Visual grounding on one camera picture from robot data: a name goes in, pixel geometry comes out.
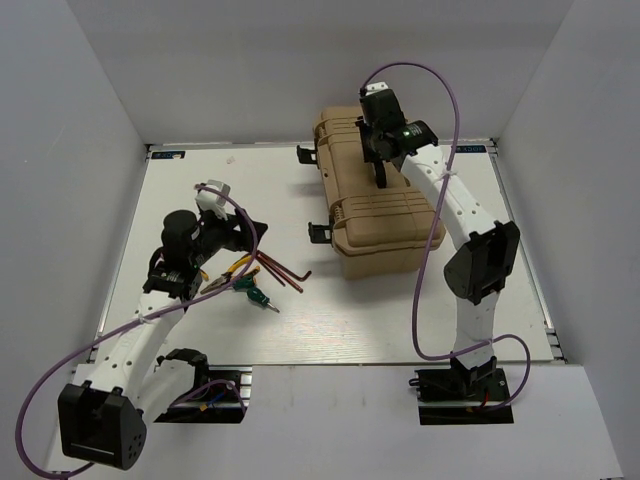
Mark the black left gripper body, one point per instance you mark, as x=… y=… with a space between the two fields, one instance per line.
x=216 y=233

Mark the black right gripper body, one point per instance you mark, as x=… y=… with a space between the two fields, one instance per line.
x=369 y=137

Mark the tan plastic toolbox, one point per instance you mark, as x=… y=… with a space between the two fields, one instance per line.
x=374 y=231

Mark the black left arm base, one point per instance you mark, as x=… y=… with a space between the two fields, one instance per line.
x=209 y=385

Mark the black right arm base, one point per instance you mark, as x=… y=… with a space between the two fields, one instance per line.
x=445 y=385

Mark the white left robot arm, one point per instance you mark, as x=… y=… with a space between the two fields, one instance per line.
x=104 y=420

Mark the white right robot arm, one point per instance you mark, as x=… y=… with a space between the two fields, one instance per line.
x=485 y=248

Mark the green orange stubby screwdriver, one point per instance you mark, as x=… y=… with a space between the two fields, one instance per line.
x=244 y=283

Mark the yellow black needle-nose pliers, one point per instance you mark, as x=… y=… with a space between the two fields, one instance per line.
x=226 y=277

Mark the blue label sticker right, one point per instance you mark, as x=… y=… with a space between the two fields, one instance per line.
x=470 y=149

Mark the blue label sticker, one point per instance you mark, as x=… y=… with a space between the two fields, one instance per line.
x=470 y=149
x=157 y=155

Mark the blue label sticker left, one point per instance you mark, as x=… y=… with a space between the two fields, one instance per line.
x=157 y=155

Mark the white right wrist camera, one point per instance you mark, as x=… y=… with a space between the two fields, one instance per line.
x=374 y=88

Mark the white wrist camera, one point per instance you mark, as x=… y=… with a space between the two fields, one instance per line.
x=374 y=88
x=211 y=197

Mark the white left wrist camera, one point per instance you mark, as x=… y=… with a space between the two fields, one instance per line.
x=211 y=197

